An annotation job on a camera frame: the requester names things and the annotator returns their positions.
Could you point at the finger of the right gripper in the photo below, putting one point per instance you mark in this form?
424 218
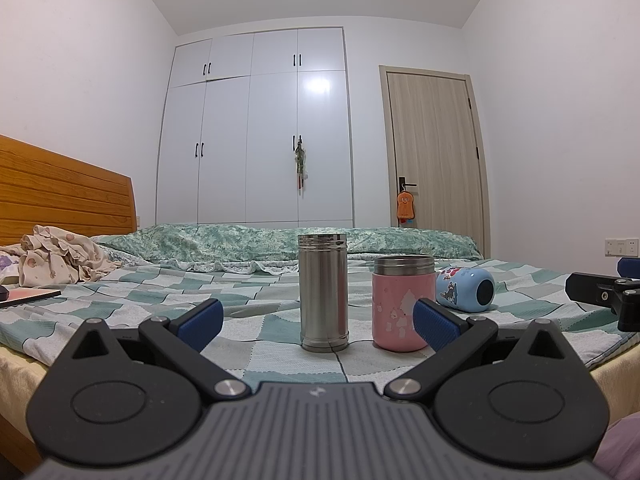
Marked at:
620 295
628 267

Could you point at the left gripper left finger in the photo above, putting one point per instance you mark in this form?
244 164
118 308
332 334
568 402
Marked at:
117 396

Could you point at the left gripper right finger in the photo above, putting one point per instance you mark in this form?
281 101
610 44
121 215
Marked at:
508 396

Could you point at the blue cartoon thermos cup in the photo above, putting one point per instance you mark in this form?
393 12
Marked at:
465 289

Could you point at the pink thermos cup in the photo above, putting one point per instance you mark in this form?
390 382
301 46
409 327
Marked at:
398 282

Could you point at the stainless steel tall cup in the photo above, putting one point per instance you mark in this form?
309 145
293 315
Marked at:
323 291

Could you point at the checkered green bed sheet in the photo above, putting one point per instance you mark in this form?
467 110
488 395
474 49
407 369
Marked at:
260 338

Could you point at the lilac sleeve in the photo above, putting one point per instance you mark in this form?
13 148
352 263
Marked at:
619 452

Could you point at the pink tablet on bed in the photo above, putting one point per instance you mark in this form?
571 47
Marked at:
21 295

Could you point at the crumpled beige patterned clothes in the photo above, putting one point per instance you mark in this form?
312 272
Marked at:
53 256

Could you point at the green floral duvet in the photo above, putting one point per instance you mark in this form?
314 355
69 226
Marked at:
202 247

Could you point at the orange plush door hanger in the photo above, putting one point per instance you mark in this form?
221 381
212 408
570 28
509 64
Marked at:
405 208

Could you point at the light wooden door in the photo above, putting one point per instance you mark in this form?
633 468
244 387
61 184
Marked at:
433 139

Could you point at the orange wooden headboard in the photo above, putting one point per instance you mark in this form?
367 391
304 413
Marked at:
44 188

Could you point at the green hanging charm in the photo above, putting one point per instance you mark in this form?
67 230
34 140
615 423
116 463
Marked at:
300 163

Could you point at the white built-in wardrobe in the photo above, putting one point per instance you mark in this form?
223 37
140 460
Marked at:
233 106

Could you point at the white wall socket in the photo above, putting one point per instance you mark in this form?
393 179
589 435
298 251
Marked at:
622 247

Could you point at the black door handle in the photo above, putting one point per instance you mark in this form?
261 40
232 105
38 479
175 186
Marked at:
403 184

